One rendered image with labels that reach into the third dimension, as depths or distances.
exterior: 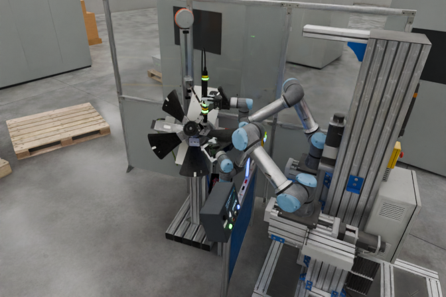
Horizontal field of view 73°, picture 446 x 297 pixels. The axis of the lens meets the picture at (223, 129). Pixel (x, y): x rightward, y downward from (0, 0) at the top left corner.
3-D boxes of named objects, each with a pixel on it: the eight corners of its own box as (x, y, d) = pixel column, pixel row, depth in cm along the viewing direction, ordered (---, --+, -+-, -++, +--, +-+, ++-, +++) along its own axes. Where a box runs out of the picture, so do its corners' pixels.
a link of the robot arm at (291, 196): (313, 197, 161) (252, 118, 173) (299, 211, 152) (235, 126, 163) (299, 204, 170) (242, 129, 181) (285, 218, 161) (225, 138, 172)
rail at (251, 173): (255, 160, 266) (255, 152, 262) (259, 160, 265) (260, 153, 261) (223, 236, 191) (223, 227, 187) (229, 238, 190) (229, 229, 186)
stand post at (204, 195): (201, 209, 318) (200, 112, 262) (209, 211, 316) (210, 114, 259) (200, 212, 314) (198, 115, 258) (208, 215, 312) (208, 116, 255)
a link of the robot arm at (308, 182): (317, 195, 174) (322, 176, 168) (306, 207, 166) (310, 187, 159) (299, 185, 182) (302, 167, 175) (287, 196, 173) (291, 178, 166)
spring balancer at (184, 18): (174, 28, 256) (176, 29, 250) (173, 8, 248) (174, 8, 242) (192, 27, 260) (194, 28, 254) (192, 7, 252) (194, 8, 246)
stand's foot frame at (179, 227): (191, 196, 335) (191, 191, 332) (229, 206, 324) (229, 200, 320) (165, 238, 284) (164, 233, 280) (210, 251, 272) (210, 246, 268)
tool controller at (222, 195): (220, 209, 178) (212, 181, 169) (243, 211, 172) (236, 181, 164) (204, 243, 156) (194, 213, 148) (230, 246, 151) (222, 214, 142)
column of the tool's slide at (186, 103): (186, 189, 345) (179, 28, 256) (192, 188, 347) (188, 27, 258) (186, 193, 340) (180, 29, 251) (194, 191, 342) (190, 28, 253)
